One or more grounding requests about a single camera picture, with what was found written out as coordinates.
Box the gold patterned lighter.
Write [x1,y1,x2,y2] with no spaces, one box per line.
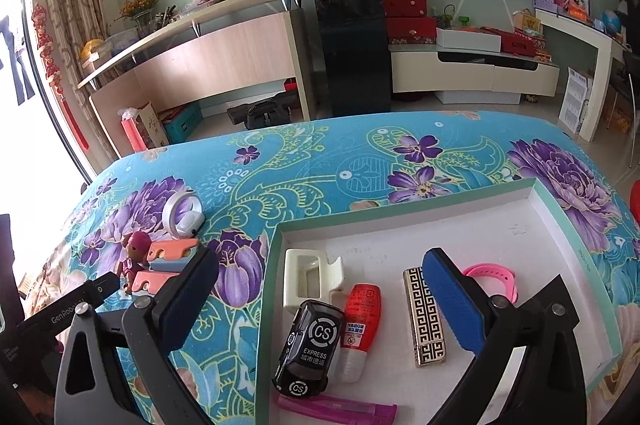
[402,267,446,367]

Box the pink smart watch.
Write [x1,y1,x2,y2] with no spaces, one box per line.
[462,263,518,304]

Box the black toy car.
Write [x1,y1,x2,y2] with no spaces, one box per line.
[271,299,345,399]

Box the purple translucent lighter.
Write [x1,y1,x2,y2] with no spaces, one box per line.
[277,395,398,425]

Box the red glue bottle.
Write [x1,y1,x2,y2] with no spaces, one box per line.
[335,283,382,384]

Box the white square hook holder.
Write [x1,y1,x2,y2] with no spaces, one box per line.
[283,249,346,315]

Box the brown puppy toy figure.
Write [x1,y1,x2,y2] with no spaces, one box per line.
[116,231,152,295]

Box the orange and blue case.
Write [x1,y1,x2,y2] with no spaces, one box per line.
[131,239,200,296]

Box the floral blue tablecloth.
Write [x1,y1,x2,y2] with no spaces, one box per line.
[27,111,639,424]

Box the small red paper bag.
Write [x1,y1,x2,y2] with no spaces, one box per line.
[118,107,148,152]

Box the teal shallow box tray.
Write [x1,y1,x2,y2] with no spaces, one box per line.
[256,179,622,424]

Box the red hanging ornament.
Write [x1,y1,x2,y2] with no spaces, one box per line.
[32,3,89,152]

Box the yellow flower vase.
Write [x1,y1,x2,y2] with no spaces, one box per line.
[119,0,162,38]

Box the wooden curved shelf counter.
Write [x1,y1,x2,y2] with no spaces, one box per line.
[77,0,317,158]

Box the white tv cabinet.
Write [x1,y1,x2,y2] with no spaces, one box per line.
[390,44,560,105]

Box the white desk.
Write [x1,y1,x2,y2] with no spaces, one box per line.
[534,8,629,143]

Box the white flat box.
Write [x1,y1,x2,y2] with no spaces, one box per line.
[436,27,501,53]

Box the black water dispenser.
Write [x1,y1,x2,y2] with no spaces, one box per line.
[314,0,392,116]

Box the red gift bag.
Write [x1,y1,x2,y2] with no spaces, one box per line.
[383,0,437,44]

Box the white ring stand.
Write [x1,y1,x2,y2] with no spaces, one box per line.
[162,188,205,240]

